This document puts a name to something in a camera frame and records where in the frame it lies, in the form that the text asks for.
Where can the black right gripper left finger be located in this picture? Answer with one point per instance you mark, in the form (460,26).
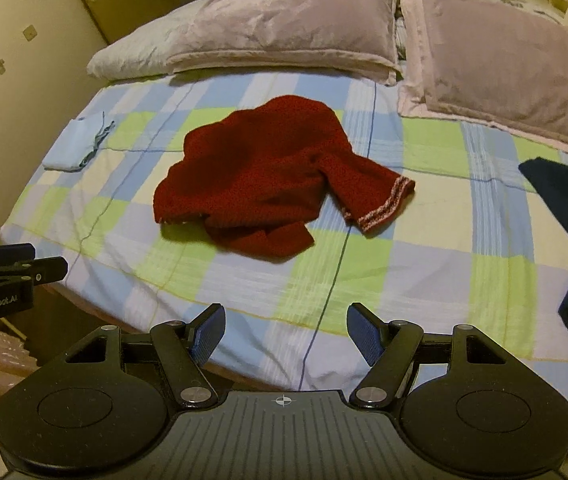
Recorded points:
(183,349)

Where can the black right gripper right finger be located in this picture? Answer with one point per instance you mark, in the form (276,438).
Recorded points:
(388,348)

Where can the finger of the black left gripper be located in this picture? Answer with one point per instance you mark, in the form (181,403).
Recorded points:
(46,270)

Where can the red knitted patterned sweater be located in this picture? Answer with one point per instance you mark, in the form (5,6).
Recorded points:
(255,179)

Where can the light blue folded cloth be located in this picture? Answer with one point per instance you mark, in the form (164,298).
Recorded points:
(78,142)

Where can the checkered bed sheet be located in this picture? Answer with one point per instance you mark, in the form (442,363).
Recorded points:
(475,245)

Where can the right mauve pillow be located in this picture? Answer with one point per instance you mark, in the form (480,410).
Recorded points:
(486,62)

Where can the mauve pillow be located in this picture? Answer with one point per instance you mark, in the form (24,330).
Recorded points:
(486,62)
(355,36)

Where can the left mauve pillow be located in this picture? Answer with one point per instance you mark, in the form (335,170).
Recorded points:
(355,36)

